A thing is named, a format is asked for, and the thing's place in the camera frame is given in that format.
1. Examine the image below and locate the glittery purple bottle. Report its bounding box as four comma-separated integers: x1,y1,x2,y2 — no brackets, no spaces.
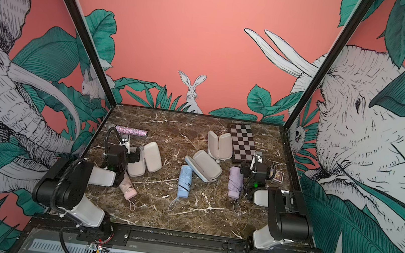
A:
115,125,149,137

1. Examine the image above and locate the blue zippered umbrella case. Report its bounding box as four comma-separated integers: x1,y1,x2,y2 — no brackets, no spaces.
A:
185,150,222,183

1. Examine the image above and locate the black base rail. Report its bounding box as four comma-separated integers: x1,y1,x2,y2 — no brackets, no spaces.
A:
19,214,323,253

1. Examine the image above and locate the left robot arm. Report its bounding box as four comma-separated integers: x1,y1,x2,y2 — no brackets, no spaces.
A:
32,145,143,235

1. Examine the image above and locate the checkered chess board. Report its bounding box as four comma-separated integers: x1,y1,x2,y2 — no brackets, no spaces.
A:
228,123,256,164

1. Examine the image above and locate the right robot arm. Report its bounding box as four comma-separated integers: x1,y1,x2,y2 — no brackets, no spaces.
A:
240,161,312,251

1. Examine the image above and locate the left black frame post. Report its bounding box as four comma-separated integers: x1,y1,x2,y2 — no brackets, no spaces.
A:
64,0,117,110

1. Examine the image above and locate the purple zippered umbrella case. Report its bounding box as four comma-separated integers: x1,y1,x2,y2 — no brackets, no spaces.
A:
207,131,233,163

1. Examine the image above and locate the purple folded umbrella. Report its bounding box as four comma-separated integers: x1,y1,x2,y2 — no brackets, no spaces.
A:
228,166,244,200

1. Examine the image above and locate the pink zippered umbrella case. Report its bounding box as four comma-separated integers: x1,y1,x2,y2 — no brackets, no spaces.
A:
127,142,162,177

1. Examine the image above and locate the small card box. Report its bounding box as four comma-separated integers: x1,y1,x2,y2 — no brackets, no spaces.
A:
272,171,285,184

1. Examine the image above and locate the right black frame post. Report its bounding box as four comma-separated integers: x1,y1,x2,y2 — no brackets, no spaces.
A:
283,0,375,131

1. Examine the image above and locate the black frame post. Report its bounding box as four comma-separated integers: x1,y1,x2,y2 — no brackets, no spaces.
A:
283,0,375,131
64,0,117,110

